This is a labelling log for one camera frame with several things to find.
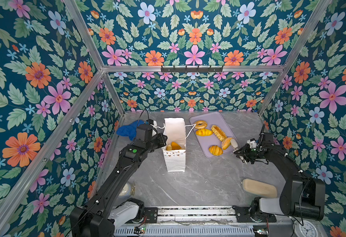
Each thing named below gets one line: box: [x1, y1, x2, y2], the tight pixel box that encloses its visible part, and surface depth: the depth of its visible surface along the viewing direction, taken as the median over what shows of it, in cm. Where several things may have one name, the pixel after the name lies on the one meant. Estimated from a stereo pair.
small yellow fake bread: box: [195, 128, 214, 137], surface depth 106 cm
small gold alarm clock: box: [118, 181, 136, 199], surface depth 80 cm
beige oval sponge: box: [242, 178, 278, 198], surface depth 82 cm
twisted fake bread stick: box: [210, 124, 228, 142], surface depth 104 cm
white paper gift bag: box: [161, 117, 187, 173], surface depth 82 cm
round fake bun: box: [221, 137, 233, 151], surface depth 97 cm
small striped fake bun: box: [208, 145, 224, 157], surface depth 95 cm
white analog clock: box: [299, 220, 319, 237], surface depth 68 cm
